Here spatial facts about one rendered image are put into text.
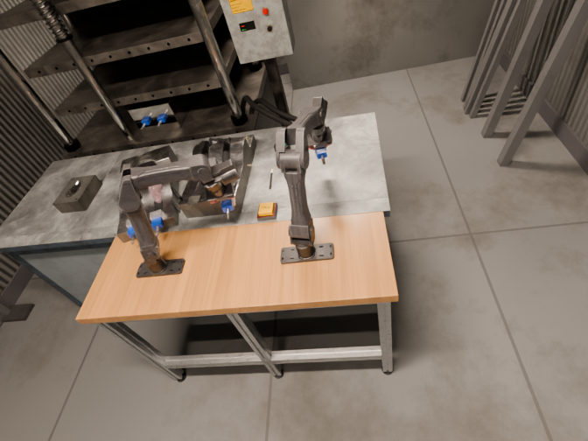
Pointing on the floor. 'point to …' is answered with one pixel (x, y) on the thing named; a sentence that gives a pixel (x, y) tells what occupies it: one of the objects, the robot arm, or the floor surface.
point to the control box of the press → (262, 37)
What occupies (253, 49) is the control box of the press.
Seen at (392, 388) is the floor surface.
